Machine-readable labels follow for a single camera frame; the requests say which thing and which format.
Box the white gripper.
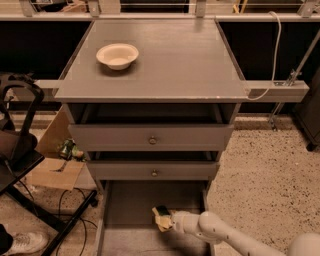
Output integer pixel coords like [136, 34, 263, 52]
[152, 207, 200, 234]

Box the green and yellow sponge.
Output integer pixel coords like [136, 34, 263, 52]
[156, 206, 170, 216]

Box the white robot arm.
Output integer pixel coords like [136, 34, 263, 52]
[152, 206, 320, 256]

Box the grey open bottom drawer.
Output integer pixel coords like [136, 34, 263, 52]
[93, 181, 211, 256]

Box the grey middle drawer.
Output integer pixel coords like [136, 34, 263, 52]
[87, 151, 218, 180]

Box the grey top drawer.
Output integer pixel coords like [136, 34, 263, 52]
[68, 103, 233, 151]

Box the grey drawer cabinet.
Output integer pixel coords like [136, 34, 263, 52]
[53, 18, 251, 256]

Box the green crumpled bag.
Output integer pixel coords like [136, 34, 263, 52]
[58, 139, 85, 161]

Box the brown cardboard piece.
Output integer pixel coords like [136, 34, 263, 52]
[27, 108, 84, 190]

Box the white sneaker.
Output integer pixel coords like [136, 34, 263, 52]
[1, 232, 49, 256]

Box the white paper bowl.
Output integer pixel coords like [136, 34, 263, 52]
[96, 43, 139, 71]

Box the black chair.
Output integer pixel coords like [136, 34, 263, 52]
[0, 73, 98, 256]

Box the metal diagonal strut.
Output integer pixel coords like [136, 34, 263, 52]
[268, 29, 320, 131]

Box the black floor cable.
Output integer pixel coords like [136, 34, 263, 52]
[54, 187, 99, 256]

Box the metal rail beam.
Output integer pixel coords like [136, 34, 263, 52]
[36, 80, 309, 103]

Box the white cable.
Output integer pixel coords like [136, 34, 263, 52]
[245, 11, 283, 102]

